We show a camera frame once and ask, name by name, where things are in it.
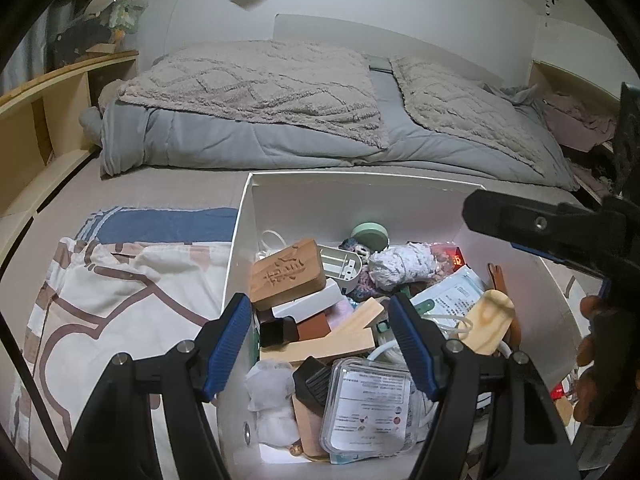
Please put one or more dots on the light wooden strip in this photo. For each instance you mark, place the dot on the light wooden strip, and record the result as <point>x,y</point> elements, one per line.
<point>320,350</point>

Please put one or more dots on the clear labelled plastic box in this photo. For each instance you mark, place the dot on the clear labelled plastic box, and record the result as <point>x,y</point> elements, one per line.
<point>365,410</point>

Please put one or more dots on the green round container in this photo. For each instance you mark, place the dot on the green round container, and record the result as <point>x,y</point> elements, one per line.
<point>370,234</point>

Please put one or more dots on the white cloth bundle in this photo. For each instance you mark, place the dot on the white cloth bundle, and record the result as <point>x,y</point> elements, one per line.
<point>400,265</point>

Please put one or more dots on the white shoe box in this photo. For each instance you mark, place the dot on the white shoe box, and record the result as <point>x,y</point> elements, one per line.
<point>350,200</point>

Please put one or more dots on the light wooden block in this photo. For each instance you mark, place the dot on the light wooden block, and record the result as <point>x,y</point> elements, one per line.
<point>360,317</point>

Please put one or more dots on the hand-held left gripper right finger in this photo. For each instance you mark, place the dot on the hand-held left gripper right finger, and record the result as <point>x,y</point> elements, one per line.
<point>415,345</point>

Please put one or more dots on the white headboard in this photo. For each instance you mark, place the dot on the white headboard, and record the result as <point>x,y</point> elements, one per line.
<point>400,35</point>

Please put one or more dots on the brown blue crochet piece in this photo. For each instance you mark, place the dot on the brown blue crochet piece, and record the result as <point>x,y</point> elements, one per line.
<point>367,285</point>

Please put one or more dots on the grey curtain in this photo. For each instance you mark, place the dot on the grey curtain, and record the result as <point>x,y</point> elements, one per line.
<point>30,50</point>

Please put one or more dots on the white wooden side shelf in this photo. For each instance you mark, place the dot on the white wooden side shelf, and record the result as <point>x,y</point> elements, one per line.
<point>550,40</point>

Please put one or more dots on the printed blanket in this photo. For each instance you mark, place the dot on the printed blanket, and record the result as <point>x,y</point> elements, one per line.
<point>125,285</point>

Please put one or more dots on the dark plush toy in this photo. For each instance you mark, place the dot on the dark plush toy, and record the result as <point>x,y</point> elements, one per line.
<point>80,45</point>

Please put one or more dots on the carved wooden block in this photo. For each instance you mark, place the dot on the carved wooden block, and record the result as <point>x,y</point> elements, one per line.
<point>285,275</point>

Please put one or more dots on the green plastic clip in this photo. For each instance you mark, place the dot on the green plastic clip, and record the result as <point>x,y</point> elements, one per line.
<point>425,305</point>

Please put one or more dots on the wooden bedside shelf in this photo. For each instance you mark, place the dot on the wooden bedside shelf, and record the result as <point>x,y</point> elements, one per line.
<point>65,75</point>

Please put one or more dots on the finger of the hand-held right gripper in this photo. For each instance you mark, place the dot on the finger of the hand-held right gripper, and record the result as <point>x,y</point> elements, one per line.
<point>540,225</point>

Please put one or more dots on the beige textured pillow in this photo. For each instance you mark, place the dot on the beige textured pillow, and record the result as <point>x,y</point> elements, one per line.
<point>250,85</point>
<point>465,115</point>

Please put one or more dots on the white plastic open case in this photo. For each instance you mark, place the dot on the white plastic open case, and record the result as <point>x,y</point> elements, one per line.
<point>330,255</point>

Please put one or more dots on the red packet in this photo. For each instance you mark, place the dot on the red packet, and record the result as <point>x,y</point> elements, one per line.
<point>452,257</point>

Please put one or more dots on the grey duvet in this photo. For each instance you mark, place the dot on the grey duvet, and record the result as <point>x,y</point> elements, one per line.
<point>225,145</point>

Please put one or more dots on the light wooden spoon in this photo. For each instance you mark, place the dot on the light wooden spoon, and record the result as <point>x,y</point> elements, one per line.
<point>487,320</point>

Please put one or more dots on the brown rectangular block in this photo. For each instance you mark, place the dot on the brown rectangular block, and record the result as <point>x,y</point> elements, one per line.
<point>314,327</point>

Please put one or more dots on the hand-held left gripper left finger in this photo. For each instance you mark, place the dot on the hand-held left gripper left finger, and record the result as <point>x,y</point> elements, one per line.
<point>227,345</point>

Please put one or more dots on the white cap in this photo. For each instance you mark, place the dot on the white cap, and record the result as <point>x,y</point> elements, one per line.
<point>107,2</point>

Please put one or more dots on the tan wooden board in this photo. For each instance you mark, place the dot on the tan wooden board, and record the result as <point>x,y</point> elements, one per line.
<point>307,430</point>

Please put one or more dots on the person's right hand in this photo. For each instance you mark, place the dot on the person's right hand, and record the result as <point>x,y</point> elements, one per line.
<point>595,355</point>

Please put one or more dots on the green white plush toy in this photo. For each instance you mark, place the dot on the green white plush toy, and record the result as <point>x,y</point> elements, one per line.
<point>125,20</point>

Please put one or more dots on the oval wooden block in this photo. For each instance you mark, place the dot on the oval wooden block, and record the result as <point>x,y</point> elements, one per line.
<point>565,410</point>

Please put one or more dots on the pink clothes pile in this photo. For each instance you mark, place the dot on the pink clothes pile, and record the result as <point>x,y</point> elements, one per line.
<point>575,125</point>

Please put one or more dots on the small white box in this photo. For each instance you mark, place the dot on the small white box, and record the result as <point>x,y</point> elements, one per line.
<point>315,305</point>

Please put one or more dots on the blue white packet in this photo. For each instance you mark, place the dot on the blue white packet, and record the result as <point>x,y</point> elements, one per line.
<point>457,295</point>

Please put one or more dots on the black ribbed clip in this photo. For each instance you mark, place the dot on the black ribbed clip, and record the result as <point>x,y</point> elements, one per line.
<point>312,382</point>

